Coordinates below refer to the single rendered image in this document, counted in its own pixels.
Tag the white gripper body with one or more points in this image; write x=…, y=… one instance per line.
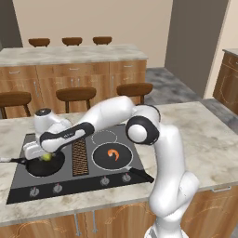
x=32, y=152

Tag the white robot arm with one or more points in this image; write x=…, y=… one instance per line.
x=167, y=161

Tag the yellow-green lemon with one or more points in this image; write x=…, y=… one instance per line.
x=46, y=157

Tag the orange shrimp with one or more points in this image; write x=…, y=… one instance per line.
x=113, y=154

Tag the black frying pan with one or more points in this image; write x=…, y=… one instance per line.
x=102, y=159
x=43, y=167

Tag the grey hob knob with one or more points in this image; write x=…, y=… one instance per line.
x=126, y=177
x=34, y=192
x=57, y=188
x=104, y=181

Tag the brown wooden stool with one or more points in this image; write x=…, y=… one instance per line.
x=14, y=98
x=39, y=42
x=134, y=89
x=72, y=41
x=102, y=40
x=76, y=93

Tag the black hob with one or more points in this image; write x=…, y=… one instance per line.
x=93, y=182

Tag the wooden cupboard door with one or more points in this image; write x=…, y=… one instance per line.
x=124, y=220
x=37, y=229

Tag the wooden island cupboard run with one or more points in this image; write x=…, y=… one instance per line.
x=62, y=80

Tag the wooden cupboard front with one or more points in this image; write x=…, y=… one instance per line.
x=214, y=214

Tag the wooden side cupboard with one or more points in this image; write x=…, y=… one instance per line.
x=227, y=80

